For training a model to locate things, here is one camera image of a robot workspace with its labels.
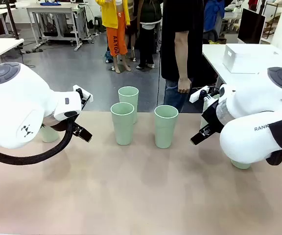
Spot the person in orange pants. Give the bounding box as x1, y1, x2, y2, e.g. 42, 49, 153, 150
94, 0, 132, 74

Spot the person in black t-shirt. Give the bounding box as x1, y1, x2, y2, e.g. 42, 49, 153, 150
160, 0, 218, 112

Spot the person in blue jacket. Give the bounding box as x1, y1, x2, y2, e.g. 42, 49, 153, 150
203, 0, 227, 44

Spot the black computer monitor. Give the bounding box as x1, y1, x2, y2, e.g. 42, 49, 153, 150
237, 8, 267, 45

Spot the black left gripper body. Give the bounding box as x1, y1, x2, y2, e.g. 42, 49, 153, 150
43, 115, 83, 137

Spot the black stand pole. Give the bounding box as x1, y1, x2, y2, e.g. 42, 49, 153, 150
4, 0, 21, 40

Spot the white metal-frame workbench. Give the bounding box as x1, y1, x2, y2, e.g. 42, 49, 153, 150
25, 2, 87, 51

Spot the bystander in black clothes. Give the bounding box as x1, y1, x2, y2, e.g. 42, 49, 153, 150
130, 0, 163, 70

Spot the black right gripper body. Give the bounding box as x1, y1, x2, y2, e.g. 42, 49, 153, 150
200, 99, 225, 135

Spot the person's right hand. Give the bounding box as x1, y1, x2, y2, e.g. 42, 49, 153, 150
177, 77, 192, 94

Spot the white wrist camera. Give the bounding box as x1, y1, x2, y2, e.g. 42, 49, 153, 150
72, 84, 94, 111
189, 86, 210, 103

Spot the wooden frame rack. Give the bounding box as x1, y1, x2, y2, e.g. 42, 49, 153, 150
263, 1, 282, 40

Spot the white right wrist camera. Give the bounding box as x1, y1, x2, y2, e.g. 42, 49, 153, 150
189, 86, 210, 103

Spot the white plastic basket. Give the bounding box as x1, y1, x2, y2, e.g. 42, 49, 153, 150
222, 44, 263, 74

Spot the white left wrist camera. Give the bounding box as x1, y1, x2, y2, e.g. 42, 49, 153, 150
72, 84, 94, 111

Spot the person's right forearm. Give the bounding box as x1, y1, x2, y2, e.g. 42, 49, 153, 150
174, 30, 192, 80

